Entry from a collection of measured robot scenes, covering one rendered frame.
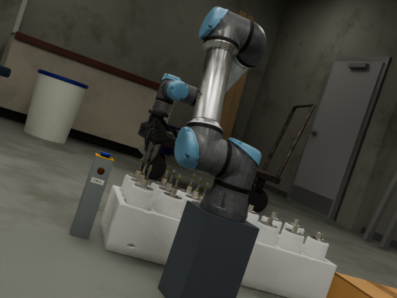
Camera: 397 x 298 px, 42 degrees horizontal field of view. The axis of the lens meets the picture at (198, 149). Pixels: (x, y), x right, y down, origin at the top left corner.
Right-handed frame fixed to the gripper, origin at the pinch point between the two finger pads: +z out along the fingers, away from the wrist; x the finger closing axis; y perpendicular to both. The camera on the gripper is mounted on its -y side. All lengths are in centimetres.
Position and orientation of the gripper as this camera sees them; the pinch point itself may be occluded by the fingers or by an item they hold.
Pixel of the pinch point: (148, 160)
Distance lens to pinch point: 210.6
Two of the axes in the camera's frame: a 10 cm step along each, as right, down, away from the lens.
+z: -3.2, 9.5, 0.3
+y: -7.1, -2.6, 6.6
